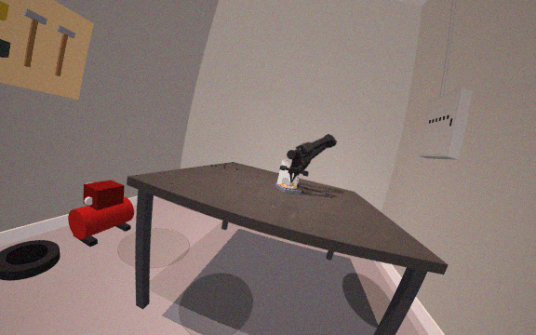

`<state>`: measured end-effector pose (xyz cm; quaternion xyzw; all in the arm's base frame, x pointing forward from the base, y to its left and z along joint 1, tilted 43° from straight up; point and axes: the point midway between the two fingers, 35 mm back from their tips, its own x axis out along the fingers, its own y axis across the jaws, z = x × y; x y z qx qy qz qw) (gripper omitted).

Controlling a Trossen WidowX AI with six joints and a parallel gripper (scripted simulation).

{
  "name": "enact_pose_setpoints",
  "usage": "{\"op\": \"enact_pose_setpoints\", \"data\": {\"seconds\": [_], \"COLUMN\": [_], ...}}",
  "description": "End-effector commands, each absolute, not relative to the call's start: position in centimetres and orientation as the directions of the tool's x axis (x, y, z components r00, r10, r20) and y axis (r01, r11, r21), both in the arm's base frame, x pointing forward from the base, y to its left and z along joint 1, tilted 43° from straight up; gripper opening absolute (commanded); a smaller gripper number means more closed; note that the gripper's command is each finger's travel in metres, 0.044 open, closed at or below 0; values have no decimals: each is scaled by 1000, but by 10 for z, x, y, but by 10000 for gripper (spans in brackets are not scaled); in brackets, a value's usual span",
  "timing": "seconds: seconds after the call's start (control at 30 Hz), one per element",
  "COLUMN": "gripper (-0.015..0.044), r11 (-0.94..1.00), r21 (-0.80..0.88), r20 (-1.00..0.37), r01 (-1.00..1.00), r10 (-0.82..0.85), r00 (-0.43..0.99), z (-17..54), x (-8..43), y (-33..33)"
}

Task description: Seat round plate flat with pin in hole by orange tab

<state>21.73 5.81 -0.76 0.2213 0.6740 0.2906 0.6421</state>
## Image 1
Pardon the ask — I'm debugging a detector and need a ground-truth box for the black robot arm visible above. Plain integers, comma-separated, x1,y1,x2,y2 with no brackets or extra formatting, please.
287,134,336,174

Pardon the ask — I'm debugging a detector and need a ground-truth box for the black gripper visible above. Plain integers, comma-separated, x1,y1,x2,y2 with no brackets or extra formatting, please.
280,160,309,183

